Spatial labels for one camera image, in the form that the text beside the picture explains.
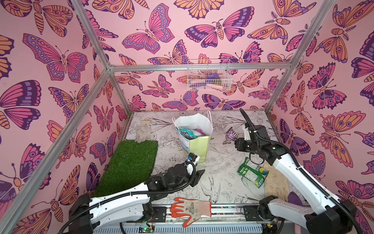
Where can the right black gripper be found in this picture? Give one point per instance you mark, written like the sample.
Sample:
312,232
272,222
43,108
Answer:
242,143

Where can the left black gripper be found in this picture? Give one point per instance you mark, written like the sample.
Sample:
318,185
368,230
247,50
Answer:
197,174

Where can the brown M&M's candy packet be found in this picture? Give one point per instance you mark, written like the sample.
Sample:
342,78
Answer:
231,135

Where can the green snack packet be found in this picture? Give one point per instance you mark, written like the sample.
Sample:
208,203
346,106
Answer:
252,172

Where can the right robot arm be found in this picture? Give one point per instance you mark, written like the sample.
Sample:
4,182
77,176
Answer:
327,214

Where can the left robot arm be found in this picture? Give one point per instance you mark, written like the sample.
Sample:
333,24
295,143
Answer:
135,204

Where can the white paper gift bag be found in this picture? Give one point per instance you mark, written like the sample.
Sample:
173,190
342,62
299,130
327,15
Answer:
198,146

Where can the red and white work glove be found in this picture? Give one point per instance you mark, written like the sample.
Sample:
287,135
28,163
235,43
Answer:
191,208

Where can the beige leather glove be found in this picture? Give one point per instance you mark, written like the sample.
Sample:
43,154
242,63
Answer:
276,184

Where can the pink roll in basket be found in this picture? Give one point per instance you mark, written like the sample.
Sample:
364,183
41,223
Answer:
220,88

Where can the green artificial grass mat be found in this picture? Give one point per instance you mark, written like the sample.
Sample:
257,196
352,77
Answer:
132,164

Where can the white knit work glove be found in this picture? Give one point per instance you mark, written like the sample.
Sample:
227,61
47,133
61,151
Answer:
143,132

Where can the purple item in basket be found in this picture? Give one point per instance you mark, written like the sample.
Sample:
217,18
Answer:
212,77

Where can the purple round object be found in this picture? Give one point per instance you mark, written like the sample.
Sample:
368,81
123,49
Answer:
293,198

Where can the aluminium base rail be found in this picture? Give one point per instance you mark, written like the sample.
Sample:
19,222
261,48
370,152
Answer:
224,219

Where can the white wire basket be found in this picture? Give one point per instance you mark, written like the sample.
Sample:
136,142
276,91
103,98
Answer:
199,69

